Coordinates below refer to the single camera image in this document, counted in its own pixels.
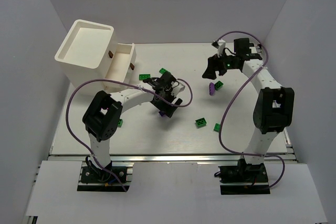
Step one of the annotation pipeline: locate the white drawer cabinet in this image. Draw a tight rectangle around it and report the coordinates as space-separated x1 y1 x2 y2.
55 19 137 88

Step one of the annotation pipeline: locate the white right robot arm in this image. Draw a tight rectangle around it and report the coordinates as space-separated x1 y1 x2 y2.
202 38 295 165

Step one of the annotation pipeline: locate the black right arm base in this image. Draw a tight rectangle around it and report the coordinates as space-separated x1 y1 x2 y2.
214 159 270 195

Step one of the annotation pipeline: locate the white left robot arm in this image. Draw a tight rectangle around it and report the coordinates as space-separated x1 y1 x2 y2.
82 73 185 169

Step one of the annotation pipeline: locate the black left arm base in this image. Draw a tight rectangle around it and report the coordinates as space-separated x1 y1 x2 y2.
77 156 132 193

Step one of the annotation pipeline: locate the green lego brick tilted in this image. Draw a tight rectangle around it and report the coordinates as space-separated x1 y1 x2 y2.
159 68 169 74

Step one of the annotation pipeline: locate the green lego beside purple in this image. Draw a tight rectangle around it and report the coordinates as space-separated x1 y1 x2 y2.
214 81 224 91

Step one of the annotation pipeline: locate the green flat lego long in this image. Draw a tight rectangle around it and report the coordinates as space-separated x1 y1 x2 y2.
139 74 151 81

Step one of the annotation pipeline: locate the green small lego left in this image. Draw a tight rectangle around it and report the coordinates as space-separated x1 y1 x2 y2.
118 119 123 127

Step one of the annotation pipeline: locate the green small lego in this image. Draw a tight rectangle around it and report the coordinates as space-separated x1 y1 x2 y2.
118 119 123 127
213 123 221 132

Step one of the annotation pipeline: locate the green lego brick lower right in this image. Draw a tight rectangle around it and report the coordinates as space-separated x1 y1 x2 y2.
195 118 207 129

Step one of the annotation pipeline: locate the green small lego right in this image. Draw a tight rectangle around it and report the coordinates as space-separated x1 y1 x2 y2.
213 123 221 132

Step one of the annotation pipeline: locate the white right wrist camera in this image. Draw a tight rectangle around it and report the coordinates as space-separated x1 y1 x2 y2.
212 39 226 57

